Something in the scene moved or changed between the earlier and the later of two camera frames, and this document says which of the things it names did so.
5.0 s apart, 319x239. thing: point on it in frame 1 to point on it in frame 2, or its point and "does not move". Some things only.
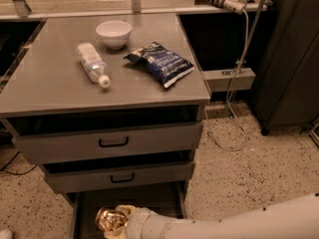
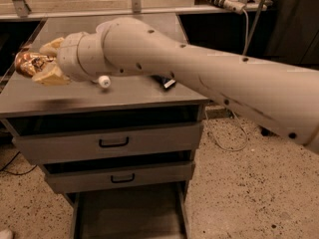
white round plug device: x=233 y=3 does not move
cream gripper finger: x=127 y=209 to x=51 y=75
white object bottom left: x=6 y=234 does not move
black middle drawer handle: x=123 y=180 does not move
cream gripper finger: x=118 y=233 to x=52 y=47
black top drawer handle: x=113 y=144 does not move
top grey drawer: x=53 y=139 does not move
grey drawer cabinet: x=133 y=142 does not move
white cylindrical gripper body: x=137 y=222 to x=68 y=58
